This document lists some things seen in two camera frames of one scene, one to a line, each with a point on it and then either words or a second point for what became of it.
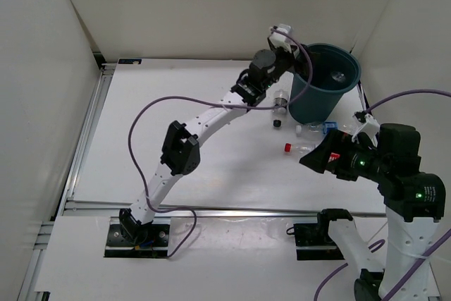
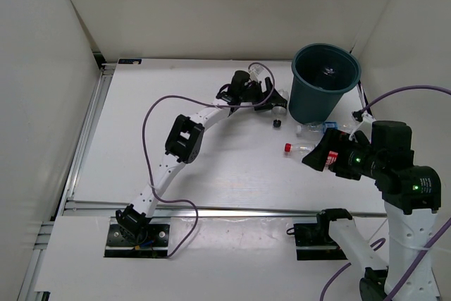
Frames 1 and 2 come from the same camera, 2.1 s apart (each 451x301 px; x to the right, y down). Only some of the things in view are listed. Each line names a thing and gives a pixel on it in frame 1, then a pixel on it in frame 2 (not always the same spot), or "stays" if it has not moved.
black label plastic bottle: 280,97 stays
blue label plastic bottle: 338,76 -> 329,71
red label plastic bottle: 303,149 stays
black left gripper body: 285,60 -> 253,94
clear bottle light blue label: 318,130 stays
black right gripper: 318,159 stays
